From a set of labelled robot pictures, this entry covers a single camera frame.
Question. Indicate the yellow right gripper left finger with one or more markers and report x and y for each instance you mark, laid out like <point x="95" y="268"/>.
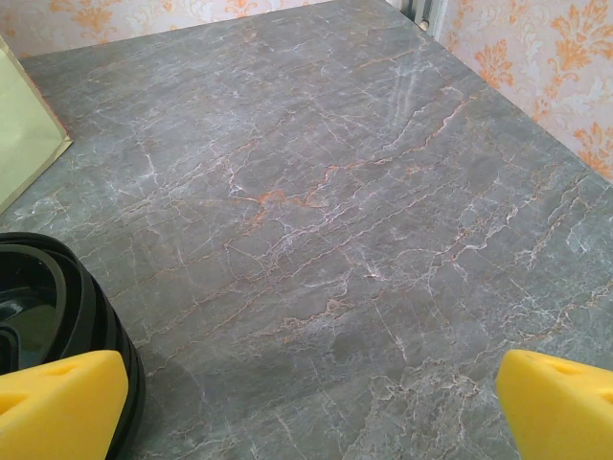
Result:
<point x="57" y="412"/>

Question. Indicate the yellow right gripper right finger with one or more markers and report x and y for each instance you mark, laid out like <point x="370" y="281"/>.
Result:
<point x="560" y="417"/>

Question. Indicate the green floral paper bag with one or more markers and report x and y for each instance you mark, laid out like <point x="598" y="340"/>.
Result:
<point x="24" y="120"/>

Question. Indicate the stack of black plastic lids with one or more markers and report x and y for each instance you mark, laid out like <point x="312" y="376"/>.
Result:
<point x="136" y="397"/>

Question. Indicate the aluminium frame post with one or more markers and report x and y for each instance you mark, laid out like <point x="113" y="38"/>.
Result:
<point x="424" y="14"/>

